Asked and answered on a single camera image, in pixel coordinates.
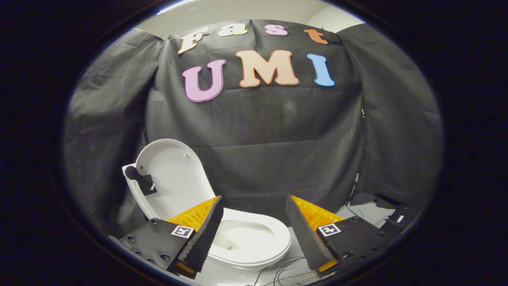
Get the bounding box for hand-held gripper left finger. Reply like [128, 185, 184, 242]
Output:
[108, 195, 223, 278]

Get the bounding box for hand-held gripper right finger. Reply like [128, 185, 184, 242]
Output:
[285, 195, 397, 278]

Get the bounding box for white toilet lid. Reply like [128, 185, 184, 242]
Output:
[132, 138, 221, 221]

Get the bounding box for white ceramic toilet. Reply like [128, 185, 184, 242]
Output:
[122, 164, 292, 272]

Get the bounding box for black device box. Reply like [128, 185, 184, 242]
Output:
[381, 205, 419, 235]

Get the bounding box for black backdrop cloth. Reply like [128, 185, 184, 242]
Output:
[63, 19, 443, 239]

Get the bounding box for tangle of thin cables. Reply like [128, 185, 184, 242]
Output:
[252, 203, 391, 286]

